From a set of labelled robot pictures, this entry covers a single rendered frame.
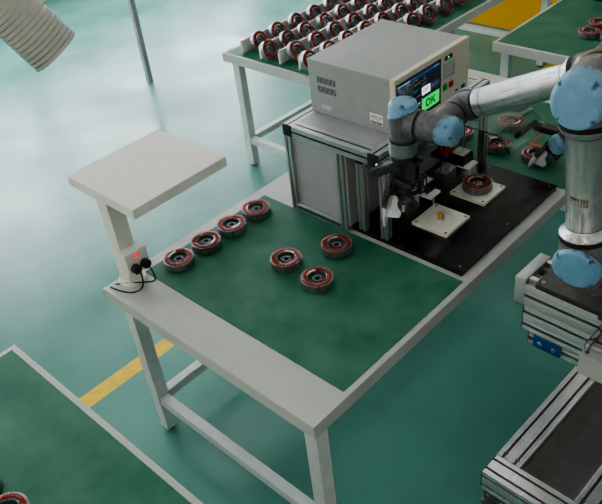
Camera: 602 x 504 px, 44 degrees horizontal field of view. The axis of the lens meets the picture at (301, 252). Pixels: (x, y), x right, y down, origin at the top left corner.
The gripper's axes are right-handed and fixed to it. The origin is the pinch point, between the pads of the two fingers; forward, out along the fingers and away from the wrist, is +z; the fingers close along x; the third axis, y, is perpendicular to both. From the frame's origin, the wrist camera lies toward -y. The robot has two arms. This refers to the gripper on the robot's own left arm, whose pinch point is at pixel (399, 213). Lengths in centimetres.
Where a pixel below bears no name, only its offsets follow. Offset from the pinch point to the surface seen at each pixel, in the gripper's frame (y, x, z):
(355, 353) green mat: -1.7, -20.3, 40.3
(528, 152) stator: -21, 107, 38
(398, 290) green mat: -9.9, 10.4, 40.3
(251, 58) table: -200, 118, 41
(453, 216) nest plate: -18, 52, 37
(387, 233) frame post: -28, 28, 35
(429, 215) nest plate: -25, 48, 37
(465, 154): -26, 71, 23
